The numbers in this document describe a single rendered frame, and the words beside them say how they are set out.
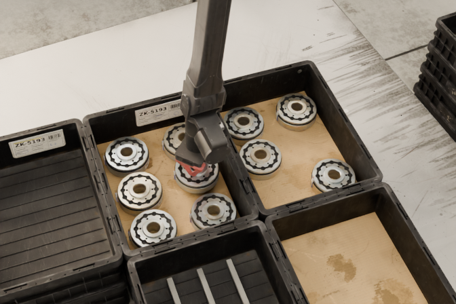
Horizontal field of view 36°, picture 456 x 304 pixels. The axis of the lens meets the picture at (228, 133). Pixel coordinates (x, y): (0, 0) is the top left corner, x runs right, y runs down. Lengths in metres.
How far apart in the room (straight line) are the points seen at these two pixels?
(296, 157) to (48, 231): 0.61
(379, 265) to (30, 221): 0.79
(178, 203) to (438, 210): 0.67
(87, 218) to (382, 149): 0.82
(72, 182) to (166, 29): 0.71
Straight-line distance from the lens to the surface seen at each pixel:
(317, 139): 1.78
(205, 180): 1.63
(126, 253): 1.47
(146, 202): 1.62
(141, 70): 2.10
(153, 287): 1.55
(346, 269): 1.59
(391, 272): 1.61
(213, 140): 1.42
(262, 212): 1.52
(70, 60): 2.16
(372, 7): 3.46
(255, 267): 1.57
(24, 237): 1.65
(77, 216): 1.66
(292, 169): 1.72
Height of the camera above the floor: 2.21
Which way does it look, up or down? 51 degrees down
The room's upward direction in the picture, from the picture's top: 3 degrees clockwise
